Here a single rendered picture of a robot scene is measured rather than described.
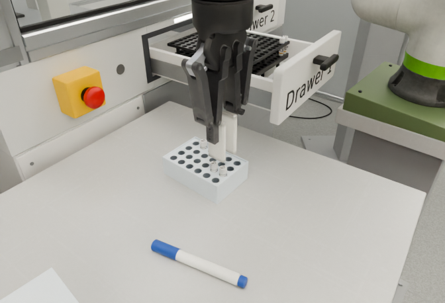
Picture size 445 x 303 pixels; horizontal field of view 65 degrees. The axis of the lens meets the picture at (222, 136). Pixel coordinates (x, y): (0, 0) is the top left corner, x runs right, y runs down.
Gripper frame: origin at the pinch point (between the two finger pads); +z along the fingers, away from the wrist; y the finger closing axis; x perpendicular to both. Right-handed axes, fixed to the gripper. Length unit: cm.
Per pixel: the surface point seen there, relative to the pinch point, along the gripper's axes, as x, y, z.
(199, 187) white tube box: 2.3, -3.1, 9.4
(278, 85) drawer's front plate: -0.3, 15.0, -3.1
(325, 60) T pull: -2.6, 28.3, -4.2
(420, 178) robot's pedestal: -24, 43, 24
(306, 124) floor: 51, 148, 87
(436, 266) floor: -38, 84, 87
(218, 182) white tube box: -0.8, -2.0, 7.4
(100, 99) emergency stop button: 24.2, -4.8, -0.2
